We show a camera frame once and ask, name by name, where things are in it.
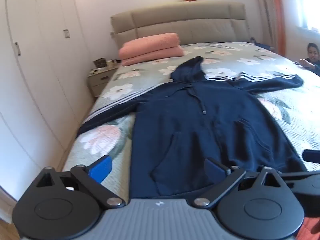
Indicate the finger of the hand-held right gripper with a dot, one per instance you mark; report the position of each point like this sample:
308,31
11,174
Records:
312,155
302,182

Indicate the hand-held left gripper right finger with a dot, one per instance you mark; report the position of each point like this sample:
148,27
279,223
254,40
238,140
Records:
212,169

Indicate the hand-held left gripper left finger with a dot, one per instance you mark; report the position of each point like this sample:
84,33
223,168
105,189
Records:
100,168

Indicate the navy blue striped-sleeve hoodie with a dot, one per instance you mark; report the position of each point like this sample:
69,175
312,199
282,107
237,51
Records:
190,122

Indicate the red cloth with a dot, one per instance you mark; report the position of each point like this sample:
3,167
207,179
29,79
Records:
310,228

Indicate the beige nightstand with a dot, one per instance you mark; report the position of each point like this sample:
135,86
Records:
100,80

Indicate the bed with floral bedspread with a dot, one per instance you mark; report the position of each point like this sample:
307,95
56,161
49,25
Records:
140,80

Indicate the white cup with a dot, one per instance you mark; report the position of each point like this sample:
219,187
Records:
109,63

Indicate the brown patterned bag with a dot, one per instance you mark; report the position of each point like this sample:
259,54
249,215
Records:
100,63

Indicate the white wardrobe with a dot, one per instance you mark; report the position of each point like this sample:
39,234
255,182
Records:
37,67

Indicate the dark blue cloth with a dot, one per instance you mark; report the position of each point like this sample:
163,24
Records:
262,45

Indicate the folded pink quilt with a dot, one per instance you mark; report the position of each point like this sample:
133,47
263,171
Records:
150,48

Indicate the orange curtain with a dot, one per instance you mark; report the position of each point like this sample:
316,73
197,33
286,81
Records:
279,17

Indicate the beige padded headboard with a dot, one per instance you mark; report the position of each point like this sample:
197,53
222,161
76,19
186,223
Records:
190,22

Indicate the grey curtain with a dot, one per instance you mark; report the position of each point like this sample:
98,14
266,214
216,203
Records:
265,10

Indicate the window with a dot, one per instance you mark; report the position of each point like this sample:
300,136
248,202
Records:
308,2

